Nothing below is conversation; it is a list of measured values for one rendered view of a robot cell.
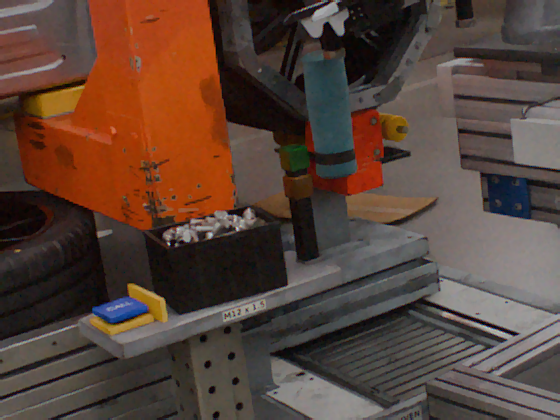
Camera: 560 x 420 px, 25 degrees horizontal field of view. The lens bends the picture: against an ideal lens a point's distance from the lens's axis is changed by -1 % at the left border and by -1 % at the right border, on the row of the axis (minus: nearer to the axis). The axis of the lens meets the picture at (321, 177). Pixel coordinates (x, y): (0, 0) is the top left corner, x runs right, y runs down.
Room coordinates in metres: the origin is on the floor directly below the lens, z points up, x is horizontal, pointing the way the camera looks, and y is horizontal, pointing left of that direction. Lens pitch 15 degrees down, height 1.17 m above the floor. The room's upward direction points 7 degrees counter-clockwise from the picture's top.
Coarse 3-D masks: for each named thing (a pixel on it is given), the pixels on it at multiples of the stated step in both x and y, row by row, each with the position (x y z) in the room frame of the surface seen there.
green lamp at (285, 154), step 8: (296, 144) 2.20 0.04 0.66; (280, 152) 2.19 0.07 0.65; (288, 152) 2.16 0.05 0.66; (296, 152) 2.17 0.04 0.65; (304, 152) 2.18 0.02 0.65; (280, 160) 2.19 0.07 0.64; (288, 160) 2.17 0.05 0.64; (296, 160) 2.17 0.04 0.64; (304, 160) 2.17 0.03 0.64; (288, 168) 2.17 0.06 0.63; (296, 168) 2.16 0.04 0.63; (304, 168) 2.17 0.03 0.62
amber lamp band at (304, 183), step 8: (288, 176) 2.18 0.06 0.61; (304, 176) 2.17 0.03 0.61; (288, 184) 2.18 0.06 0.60; (296, 184) 2.16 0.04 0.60; (304, 184) 2.17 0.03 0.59; (312, 184) 2.18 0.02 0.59; (288, 192) 2.18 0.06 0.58; (296, 192) 2.16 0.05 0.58; (304, 192) 2.17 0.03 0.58; (312, 192) 2.18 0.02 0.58
